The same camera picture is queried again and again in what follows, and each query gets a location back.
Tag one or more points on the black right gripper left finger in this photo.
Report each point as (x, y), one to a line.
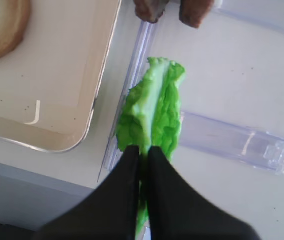
(108, 213)

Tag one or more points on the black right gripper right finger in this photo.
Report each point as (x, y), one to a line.
(178, 212)

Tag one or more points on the green lettuce leaf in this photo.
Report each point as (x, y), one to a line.
(152, 118)

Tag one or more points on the clear lettuce holder strip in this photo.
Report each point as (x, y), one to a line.
(257, 148)

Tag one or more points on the outer brown meat patty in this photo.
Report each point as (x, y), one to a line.
(192, 12)

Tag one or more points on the brown meat patty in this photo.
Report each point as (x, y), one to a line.
(192, 12)
(150, 10)

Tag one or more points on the inner brown meat patty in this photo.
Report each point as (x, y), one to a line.
(150, 10)

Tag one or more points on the bread slice on tray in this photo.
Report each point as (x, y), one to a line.
(14, 17)

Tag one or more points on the white rectangular tray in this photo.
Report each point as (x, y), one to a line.
(49, 82)

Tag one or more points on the clear patty holder strip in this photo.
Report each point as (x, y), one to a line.
(266, 13)

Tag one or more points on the right clear acrylic rail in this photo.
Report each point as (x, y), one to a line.
(135, 71)

